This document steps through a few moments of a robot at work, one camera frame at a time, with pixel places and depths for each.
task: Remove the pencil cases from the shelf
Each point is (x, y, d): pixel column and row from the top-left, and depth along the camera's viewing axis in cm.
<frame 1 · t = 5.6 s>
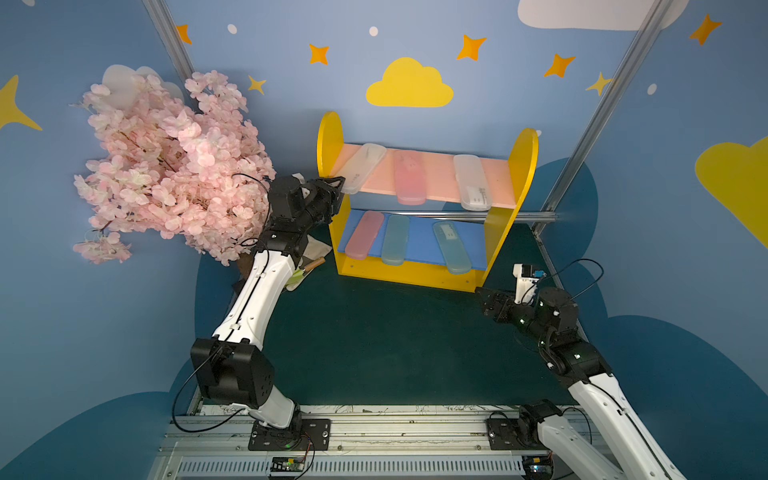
left hand: (346, 174, 72), fingers open
right hand: (492, 287, 75), fingers open
pink pencil case lower shelf: (363, 235, 101), point 15 cm above the table
green pencil case lower shelf: (395, 243, 98), point 15 cm above the table
teal pencil case with label: (452, 247, 98), point 14 cm above the table
yellow shelf unit: (421, 222, 106), point 14 cm above the table
white work glove: (315, 250, 115), on the table
green garden trowel wooden handle: (314, 264, 110), on the table

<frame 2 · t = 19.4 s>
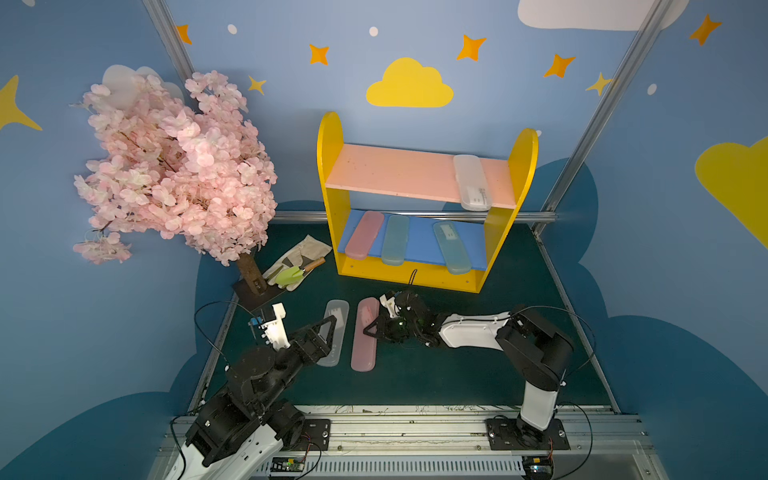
left hand: (325, 319, 65), fingers open
right hand: (367, 330, 85), fingers closed
brown tree trunk: (252, 272, 94), point 12 cm above the table
pink pencil case upper shelf: (364, 348, 87), point 4 cm above the table
the other named things where they were.

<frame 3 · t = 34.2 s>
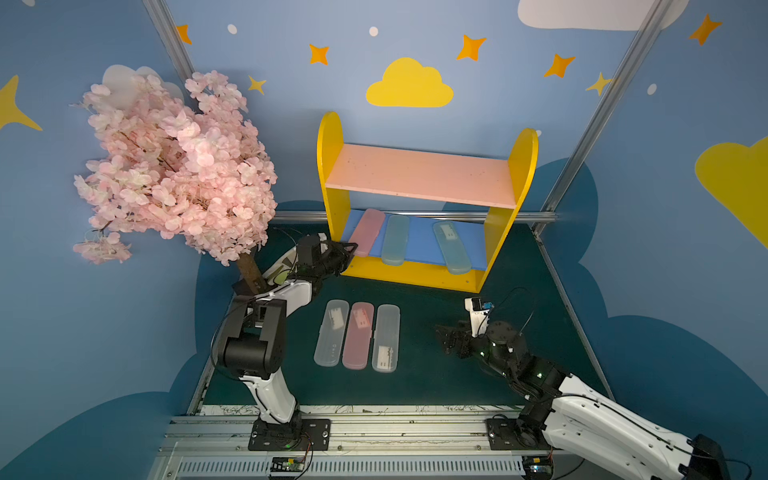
left hand: (359, 241, 92), fingers open
right hand: (451, 321, 78), fingers open
white pencil case with label: (386, 338, 93), on the table
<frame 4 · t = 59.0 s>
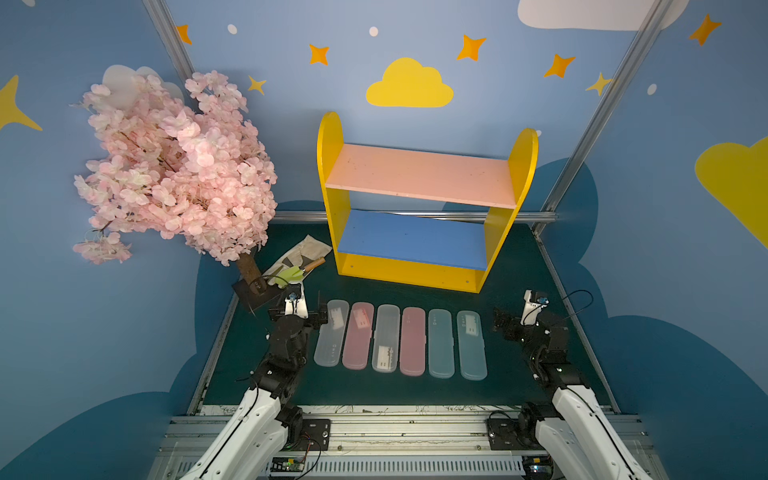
left hand: (301, 292, 78), fingers open
right hand: (515, 308, 84), fingers open
pink pencil case lower shelf: (413, 342, 92), on the table
green pencil case lower shelf: (441, 344, 92), on the table
teal pencil case with label: (471, 346, 92), on the table
